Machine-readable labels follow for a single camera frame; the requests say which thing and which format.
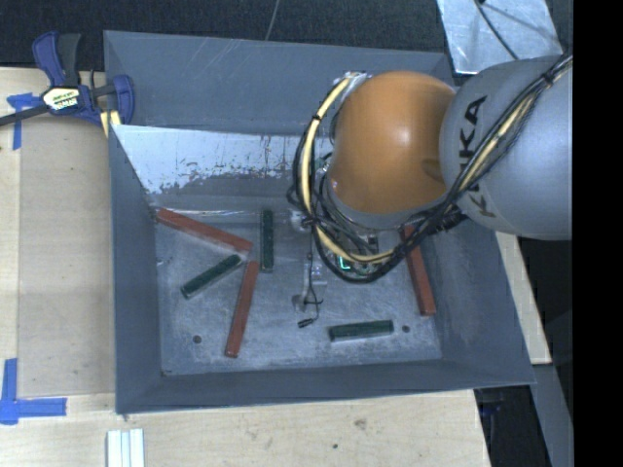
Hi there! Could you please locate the red-brown flat block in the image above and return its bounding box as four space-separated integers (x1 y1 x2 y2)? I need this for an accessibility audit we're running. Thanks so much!
399 225 438 318
223 260 261 359
154 206 255 255

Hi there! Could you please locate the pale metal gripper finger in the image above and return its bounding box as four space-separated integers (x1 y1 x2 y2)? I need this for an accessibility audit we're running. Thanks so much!
311 265 329 306
291 259 314 313

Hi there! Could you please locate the dark green flat block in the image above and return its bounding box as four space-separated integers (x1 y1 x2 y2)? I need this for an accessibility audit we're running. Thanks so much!
259 208 275 274
179 253 243 301
327 319 395 343

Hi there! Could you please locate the grey metal bin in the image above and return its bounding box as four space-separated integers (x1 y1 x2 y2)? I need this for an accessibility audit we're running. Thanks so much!
102 29 537 414

